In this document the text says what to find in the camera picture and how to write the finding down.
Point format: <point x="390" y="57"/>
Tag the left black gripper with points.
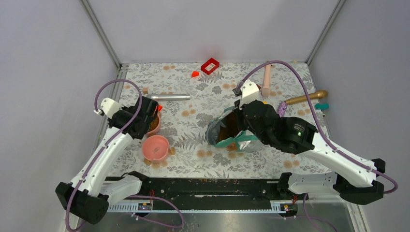
<point x="130" y="109"/>

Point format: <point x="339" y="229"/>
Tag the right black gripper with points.
<point x="240" y="114"/>

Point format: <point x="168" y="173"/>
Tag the green silver pet food bag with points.
<point x="245" y="141"/>

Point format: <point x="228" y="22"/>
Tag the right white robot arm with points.
<point x="352" y="178"/>

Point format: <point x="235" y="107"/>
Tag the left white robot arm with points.
<point x="85" y="196"/>

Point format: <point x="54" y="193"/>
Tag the pink pet bowl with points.
<point x="156" y="149"/>

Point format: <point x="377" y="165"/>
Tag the kibble in cat bowl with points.
<point x="155" y="125"/>

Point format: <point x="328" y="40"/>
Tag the pink scoop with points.
<point x="148" y="134"/>

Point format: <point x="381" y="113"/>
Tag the brown kibble in bag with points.
<point x="228" y="128"/>

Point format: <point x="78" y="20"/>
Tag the pink cylinder toy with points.
<point x="265" y="89"/>

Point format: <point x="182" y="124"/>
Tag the purple glitter microphone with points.
<point x="282" y="109"/>

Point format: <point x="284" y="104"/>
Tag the silver microphone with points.
<point x="168" y="97"/>

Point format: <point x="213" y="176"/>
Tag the floral table mat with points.
<point x="183" y="124"/>

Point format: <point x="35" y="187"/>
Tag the red small box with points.
<point x="210" y="66"/>

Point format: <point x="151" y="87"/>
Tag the teal small block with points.
<point x="321" y="106"/>

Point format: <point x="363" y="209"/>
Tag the orange red small block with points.
<point x="195" y="74"/>

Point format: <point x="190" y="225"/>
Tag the gold microphone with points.
<point x="320" y="94"/>

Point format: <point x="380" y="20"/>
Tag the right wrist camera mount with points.
<point x="248" y="91"/>

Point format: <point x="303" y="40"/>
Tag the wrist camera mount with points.
<point x="108" y="107"/>
<point x="248" y="91"/>

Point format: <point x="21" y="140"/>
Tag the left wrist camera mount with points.
<point x="108" y="107"/>

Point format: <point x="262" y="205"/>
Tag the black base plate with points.
<point x="203" y="194"/>

